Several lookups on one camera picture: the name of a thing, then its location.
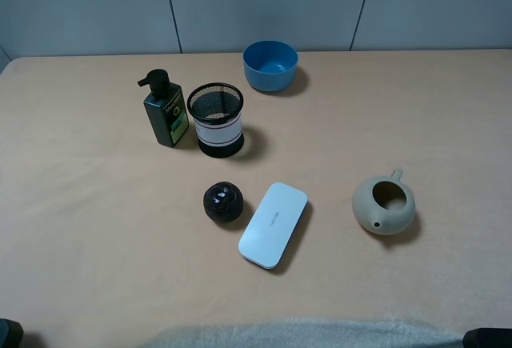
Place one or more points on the beige clay teapot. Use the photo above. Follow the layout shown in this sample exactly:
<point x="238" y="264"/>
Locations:
<point x="384" y="205"/>

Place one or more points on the black object bottom right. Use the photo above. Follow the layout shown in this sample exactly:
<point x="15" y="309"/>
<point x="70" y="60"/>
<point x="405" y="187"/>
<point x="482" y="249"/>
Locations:
<point x="488" y="338"/>

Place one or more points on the black object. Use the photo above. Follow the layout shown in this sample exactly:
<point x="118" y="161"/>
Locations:
<point x="11" y="333"/>
<point x="488" y="338"/>

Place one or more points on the black object bottom left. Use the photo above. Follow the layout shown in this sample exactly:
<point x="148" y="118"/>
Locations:
<point x="11" y="333"/>

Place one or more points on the black round ball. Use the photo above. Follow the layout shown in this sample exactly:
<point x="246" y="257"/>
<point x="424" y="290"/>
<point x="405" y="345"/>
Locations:
<point x="223" y="202"/>

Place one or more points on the black mesh pen holder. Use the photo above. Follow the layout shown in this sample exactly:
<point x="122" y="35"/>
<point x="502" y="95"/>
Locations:
<point x="216" y="110"/>

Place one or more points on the white rectangular case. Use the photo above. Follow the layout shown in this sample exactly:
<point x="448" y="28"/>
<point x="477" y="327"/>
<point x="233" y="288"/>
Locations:
<point x="272" y="225"/>

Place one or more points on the blue plastic bowl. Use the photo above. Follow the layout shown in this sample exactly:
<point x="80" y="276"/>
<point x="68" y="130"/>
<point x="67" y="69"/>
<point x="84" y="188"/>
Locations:
<point x="270" y="66"/>

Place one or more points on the dark green pump bottle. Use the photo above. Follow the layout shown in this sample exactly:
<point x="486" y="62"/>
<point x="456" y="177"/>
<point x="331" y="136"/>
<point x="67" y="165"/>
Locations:
<point x="165" y="107"/>

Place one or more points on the grey cloth at bottom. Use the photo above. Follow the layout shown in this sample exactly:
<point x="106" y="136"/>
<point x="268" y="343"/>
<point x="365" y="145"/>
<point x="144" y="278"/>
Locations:
<point x="308" y="333"/>

